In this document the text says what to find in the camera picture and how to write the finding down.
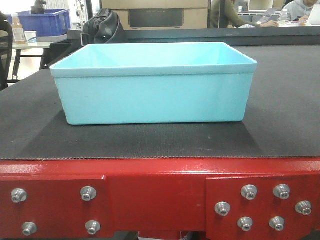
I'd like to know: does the person in olive jacket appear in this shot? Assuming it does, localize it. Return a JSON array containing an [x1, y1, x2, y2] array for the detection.
[[209, 0, 261, 29]]

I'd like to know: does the light blue plastic bin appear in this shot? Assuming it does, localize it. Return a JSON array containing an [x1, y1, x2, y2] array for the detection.
[[50, 42, 258, 125]]

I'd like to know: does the blue crate on table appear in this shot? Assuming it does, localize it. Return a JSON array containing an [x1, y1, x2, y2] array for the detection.
[[17, 9, 71, 37]]

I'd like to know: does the white paper cup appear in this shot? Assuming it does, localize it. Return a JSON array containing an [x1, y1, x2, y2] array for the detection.
[[24, 30, 37, 44]]

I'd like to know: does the cardboard box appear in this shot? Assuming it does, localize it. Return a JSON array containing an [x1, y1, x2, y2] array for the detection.
[[100, 0, 209, 31]]

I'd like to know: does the clear water bottle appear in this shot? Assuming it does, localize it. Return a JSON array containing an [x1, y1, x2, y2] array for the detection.
[[278, 9, 290, 26]]

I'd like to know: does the person in grey hoodie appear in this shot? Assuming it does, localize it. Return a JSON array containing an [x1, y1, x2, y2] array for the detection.
[[282, 0, 320, 23]]

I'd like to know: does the red conveyor frame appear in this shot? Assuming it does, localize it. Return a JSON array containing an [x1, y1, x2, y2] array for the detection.
[[0, 157, 320, 240]]

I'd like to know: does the black office chair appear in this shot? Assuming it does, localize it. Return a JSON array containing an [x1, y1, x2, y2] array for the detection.
[[0, 12, 14, 91]]

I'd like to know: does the black leather bag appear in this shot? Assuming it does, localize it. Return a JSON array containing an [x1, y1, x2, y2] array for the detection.
[[80, 8, 128, 47]]

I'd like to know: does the drink bottle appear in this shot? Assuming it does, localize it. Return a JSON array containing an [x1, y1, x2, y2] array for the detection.
[[11, 13, 27, 45]]

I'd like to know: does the grey background table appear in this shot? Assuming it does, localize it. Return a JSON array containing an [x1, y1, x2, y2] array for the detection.
[[9, 34, 68, 83]]

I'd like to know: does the black conveyor belt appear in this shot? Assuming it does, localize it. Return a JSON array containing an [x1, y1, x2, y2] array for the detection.
[[0, 45, 320, 160]]

